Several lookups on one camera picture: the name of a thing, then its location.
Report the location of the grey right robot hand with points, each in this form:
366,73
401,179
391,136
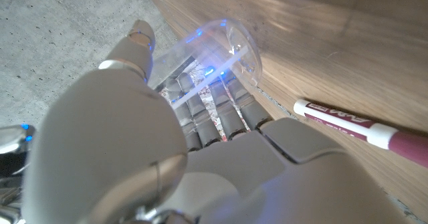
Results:
15,138

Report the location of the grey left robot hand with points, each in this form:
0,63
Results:
133,143

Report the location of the clear plastic spray bottle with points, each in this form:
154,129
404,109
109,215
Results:
234,43

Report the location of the white and maroon marker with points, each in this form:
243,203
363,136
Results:
351,125

